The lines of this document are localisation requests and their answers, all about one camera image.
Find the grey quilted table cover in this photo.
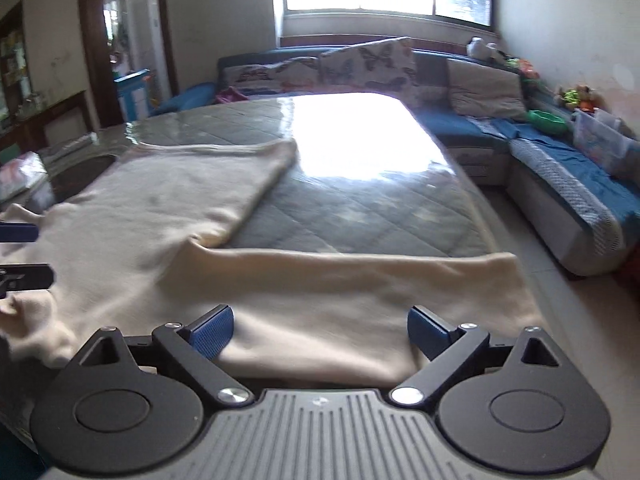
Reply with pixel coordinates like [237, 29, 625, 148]
[37, 92, 501, 257]

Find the dark wooden door frame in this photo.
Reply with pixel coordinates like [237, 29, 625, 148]
[79, 0, 179, 132]

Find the white plush toy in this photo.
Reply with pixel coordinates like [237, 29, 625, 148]
[466, 37, 502, 62]

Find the pink cloth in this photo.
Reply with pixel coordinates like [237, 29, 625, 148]
[215, 86, 250, 105]

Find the grey square cushion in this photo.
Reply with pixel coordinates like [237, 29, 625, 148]
[446, 58, 529, 122]

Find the clear plastic storage box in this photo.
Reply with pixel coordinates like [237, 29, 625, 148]
[571, 108, 637, 174]

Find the green bowl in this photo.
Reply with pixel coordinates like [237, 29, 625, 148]
[527, 109, 569, 135]

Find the colourful plush toy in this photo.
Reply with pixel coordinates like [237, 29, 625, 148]
[554, 84, 599, 112]

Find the blue cloth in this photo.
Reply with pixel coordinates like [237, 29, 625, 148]
[479, 117, 640, 233]

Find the cream knit sweater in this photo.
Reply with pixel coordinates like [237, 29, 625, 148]
[0, 139, 546, 383]

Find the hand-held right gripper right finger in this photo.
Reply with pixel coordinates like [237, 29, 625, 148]
[390, 305, 576, 407]

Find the blue grey corner sofa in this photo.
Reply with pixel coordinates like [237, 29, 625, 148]
[150, 42, 640, 278]

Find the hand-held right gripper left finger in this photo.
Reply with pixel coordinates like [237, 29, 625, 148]
[60, 304, 255, 407]

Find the large butterfly print cushion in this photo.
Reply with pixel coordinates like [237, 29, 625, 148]
[319, 36, 419, 111]

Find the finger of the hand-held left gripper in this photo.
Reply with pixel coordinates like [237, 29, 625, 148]
[0, 223, 40, 243]
[0, 263, 55, 298]

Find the long butterfly print cushion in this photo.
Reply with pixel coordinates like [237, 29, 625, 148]
[222, 57, 322, 96]

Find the orange green toy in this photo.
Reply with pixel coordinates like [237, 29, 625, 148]
[504, 55, 542, 82]

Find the dark wooden cabinet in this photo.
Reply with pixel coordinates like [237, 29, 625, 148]
[0, 2, 94, 155]

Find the clear plastic bag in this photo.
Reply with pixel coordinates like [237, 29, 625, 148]
[0, 152, 49, 202]

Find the blue toy rack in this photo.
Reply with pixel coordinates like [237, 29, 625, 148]
[113, 68, 153, 122]

